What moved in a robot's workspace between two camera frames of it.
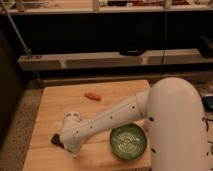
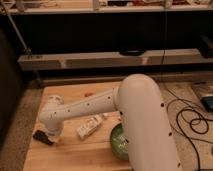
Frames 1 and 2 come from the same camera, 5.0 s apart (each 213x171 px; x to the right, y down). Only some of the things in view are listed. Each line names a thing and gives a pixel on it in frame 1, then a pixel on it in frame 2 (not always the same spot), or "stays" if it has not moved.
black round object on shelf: x=132 y=52 stays
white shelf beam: x=181 y=57 stays
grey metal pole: x=26 y=50 stays
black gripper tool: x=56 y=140 -> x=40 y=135
